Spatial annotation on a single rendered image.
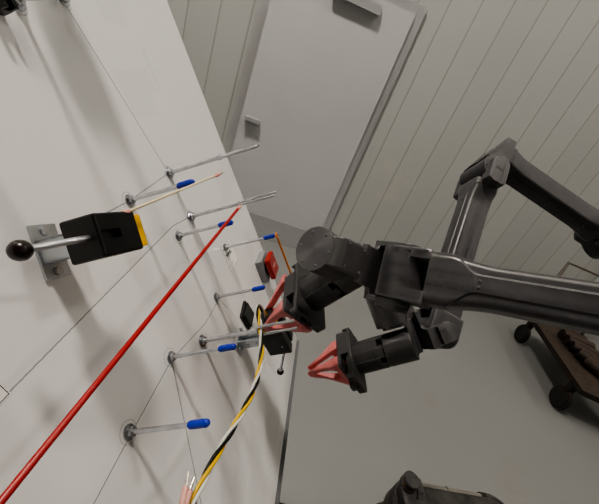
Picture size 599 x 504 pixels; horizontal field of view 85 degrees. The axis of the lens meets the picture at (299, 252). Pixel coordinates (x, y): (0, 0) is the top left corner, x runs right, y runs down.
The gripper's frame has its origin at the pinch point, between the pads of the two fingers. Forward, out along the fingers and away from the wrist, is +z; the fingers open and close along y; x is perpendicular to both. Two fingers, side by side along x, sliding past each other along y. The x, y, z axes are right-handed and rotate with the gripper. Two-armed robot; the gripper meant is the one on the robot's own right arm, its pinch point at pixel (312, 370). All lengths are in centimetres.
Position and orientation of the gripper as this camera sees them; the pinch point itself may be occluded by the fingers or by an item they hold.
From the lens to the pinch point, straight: 67.0
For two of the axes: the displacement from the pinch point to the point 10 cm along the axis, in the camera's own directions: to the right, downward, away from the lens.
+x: 4.7, 7.0, 5.4
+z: -8.8, 3.6, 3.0
